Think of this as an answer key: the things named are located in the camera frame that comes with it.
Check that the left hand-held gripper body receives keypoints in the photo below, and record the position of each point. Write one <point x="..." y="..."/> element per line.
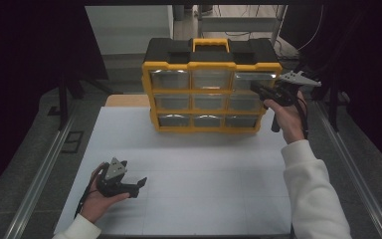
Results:
<point x="114" y="169"/>

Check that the black metal stand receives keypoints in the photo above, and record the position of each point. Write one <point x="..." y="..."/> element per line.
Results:
<point x="333" y="106"/>
<point x="63" y="99"/>

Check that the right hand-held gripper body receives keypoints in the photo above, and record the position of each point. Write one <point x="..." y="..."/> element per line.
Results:
<point x="300" y="79"/>

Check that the yellow black organizer cabinet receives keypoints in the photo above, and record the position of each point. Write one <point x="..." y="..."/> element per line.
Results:
<point x="169" y="49"/>

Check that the aluminium frame rail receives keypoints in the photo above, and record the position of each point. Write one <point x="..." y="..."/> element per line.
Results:
<point x="351" y="166"/>
<point x="39" y="179"/>

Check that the grey metal table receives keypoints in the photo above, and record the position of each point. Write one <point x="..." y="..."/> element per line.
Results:
<point x="238" y="23"/>

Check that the black curtain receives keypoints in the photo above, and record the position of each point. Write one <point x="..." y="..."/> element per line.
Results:
<point x="30" y="66"/>
<point x="371" y="83"/>

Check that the person's left hand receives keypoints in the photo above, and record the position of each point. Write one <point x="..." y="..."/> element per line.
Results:
<point x="94" y="205"/>

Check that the clear plastic organizer drawer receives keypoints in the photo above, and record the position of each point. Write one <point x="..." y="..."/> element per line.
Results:
<point x="245" y="78"/>

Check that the person's right hand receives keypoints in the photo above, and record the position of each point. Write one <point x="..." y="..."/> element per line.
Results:
<point x="291" y="122"/>

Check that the small black floor plate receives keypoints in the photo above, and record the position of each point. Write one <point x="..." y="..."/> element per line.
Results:
<point x="53" y="111"/>

